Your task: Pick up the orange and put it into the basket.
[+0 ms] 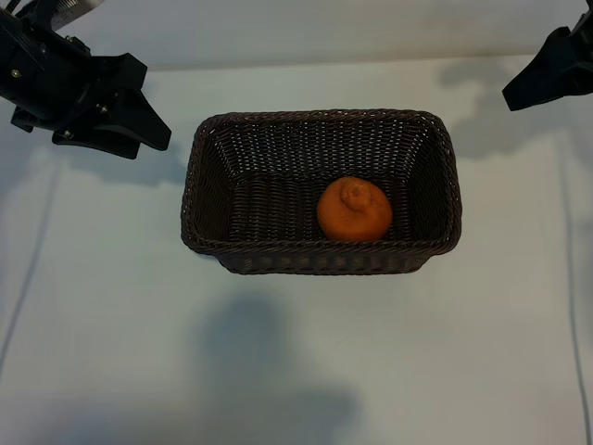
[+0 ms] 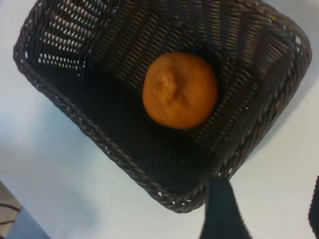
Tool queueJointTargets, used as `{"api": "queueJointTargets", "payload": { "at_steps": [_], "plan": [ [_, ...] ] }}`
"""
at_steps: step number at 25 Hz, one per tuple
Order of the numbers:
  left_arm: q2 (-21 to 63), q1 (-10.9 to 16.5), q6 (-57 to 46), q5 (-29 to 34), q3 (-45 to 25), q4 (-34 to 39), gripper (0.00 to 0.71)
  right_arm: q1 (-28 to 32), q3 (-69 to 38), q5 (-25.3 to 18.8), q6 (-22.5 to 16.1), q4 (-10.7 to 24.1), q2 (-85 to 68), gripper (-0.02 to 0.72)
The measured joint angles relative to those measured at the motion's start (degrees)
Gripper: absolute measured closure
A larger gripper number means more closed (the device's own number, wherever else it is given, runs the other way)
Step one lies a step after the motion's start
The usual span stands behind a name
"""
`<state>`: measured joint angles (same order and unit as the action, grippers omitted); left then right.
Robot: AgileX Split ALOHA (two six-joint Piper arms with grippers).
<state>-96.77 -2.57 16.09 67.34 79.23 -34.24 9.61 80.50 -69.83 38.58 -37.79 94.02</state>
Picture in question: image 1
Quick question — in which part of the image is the dark brown wicker basket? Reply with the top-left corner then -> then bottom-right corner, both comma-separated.
179,108 -> 463,275

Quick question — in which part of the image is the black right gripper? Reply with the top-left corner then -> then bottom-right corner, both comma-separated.
502,8 -> 593,113

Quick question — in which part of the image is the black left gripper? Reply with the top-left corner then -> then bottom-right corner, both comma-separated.
0,7 -> 173,161

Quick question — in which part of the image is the orange with knobby stem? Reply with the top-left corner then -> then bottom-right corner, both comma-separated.
316,175 -> 394,242

